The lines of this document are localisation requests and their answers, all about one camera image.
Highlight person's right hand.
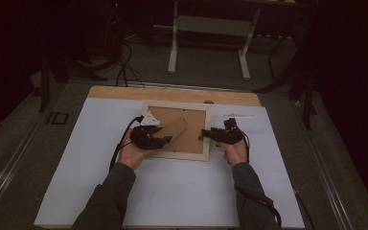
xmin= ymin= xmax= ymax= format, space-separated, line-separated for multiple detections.
xmin=217 ymin=139 xmax=250 ymax=168

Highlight metal floor rail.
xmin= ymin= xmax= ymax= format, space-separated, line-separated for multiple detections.
xmin=290 ymin=99 xmax=355 ymax=230
xmin=0 ymin=118 xmax=46 ymax=221

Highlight wooden picture frame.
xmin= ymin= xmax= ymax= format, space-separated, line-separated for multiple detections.
xmin=139 ymin=99 xmax=215 ymax=162

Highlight black tripod stand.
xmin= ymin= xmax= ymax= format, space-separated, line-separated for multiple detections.
xmin=37 ymin=47 xmax=109 ymax=113
xmin=253 ymin=32 xmax=318 ymax=130

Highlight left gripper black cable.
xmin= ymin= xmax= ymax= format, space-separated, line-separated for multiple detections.
xmin=108 ymin=115 xmax=145 ymax=173

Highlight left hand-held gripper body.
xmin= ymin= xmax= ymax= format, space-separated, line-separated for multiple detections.
xmin=129 ymin=110 xmax=162 ymax=150

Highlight person's left hand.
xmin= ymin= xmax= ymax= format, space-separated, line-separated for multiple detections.
xmin=118 ymin=128 xmax=158 ymax=171

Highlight black rectangular floor plate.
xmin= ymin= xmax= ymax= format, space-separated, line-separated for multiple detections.
xmin=45 ymin=111 xmax=70 ymax=126

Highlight black floor cables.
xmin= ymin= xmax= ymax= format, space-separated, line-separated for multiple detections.
xmin=114 ymin=39 xmax=147 ymax=89

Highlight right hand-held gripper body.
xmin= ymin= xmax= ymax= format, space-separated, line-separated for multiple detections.
xmin=218 ymin=113 xmax=256 ymax=146

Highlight white metal table frame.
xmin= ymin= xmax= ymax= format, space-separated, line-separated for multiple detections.
xmin=167 ymin=0 xmax=264 ymax=81

